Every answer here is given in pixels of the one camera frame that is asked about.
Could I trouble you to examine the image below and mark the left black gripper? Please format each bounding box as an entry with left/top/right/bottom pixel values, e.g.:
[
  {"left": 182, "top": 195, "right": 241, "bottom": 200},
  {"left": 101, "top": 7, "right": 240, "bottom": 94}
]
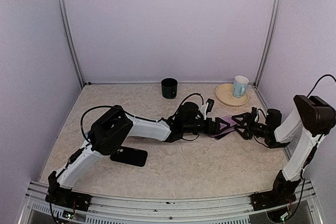
[{"left": 184, "top": 118, "right": 231, "bottom": 135}]

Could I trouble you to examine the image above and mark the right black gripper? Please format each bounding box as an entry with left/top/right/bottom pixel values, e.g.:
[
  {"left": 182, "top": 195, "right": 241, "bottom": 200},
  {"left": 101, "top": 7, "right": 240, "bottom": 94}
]
[{"left": 232, "top": 112, "right": 270, "bottom": 139}]

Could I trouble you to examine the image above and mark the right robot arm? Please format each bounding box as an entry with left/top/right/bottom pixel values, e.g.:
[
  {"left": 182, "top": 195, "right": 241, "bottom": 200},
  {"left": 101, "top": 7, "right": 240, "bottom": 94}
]
[{"left": 232, "top": 95, "right": 335, "bottom": 182}]

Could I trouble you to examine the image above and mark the black phone case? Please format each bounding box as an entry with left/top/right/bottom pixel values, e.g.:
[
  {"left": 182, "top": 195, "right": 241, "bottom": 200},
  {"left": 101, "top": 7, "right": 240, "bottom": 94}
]
[{"left": 110, "top": 146, "right": 148, "bottom": 167}]

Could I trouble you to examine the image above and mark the beige round plate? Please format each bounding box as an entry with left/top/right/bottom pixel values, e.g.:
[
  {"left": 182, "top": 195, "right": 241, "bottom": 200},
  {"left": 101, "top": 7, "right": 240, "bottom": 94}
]
[{"left": 215, "top": 83, "right": 249, "bottom": 107}]

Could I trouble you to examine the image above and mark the light blue mug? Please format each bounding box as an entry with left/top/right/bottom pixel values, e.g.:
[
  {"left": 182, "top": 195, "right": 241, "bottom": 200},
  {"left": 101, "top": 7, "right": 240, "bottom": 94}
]
[{"left": 233, "top": 76, "right": 249, "bottom": 98}]

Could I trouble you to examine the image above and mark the dark green cup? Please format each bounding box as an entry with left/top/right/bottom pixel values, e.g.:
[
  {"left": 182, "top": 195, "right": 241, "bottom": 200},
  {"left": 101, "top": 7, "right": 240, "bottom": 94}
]
[{"left": 161, "top": 78, "right": 178, "bottom": 99}]

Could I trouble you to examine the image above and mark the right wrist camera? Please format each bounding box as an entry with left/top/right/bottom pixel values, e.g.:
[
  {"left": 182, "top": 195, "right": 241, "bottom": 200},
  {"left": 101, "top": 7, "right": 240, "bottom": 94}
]
[{"left": 251, "top": 107, "right": 266, "bottom": 123}]

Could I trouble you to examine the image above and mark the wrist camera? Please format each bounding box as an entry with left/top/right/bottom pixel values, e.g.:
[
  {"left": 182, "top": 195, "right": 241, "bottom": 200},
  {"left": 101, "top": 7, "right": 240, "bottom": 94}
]
[
  {"left": 251, "top": 107, "right": 266, "bottom": 123},
  {"left": 200, "top": 99, "right": 215, "bottom": 119}
]

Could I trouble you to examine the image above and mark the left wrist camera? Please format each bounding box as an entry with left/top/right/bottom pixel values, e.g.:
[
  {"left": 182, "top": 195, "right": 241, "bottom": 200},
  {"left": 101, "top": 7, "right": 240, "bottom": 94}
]
[{"left": 200, "top": 99, "right": 215, "bottom": 119}]

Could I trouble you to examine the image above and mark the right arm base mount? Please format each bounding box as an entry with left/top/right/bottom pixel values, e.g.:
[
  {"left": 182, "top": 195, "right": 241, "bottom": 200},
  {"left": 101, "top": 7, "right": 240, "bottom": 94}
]
[{"left": 250, "top": 190, "right": 297, "bottom": 211}]

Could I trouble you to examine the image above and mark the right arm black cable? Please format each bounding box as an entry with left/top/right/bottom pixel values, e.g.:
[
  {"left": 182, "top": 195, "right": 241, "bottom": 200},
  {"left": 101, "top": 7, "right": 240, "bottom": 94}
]
[{"left": 306, "top": 73, "right": 336, "bottom": 98}]

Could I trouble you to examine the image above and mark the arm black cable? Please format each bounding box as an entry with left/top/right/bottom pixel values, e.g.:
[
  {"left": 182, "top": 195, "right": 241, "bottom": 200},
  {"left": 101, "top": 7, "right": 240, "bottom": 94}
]
[
  {"left": 306, "top": 73, "right": 336, "bottom": 98},
  {"left": 80, "top": 105, "right": 116, "bottom": 146}
]

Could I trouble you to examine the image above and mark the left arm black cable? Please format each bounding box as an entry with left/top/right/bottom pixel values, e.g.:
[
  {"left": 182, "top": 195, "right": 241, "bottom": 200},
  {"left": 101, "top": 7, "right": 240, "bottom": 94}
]
[{"left": 80, "top": 105, "right": 116, "bottom": 146}]

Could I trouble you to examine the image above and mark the right aluminium frame post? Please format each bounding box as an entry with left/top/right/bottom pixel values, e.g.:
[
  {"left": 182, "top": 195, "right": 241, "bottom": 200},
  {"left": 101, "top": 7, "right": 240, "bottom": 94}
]
[{"left": 254, "top": 0, "right": 281, "bottom": 89}]

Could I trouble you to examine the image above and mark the aluminium frame post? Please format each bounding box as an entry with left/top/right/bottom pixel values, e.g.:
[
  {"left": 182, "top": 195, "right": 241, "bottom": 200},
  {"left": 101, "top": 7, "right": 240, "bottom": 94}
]
[
  {"left": 254, "top": 0, "right": 281, "bottom": 89},
  {"left": 58, "top": 0, "right": 86, "bottom": 89}
]

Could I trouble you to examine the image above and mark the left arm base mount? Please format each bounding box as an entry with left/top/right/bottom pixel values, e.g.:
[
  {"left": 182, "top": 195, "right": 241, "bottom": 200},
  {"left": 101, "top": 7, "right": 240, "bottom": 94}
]
[{"left": 45, "top": 188, "right": 91, "bottom": 212}]

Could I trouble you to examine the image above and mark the left aluminium frame post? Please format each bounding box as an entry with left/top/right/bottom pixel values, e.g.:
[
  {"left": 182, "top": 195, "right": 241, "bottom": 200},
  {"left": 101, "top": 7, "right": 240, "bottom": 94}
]
[{"left": 58, "top": 0, "right": 86, "bottom": 89}]

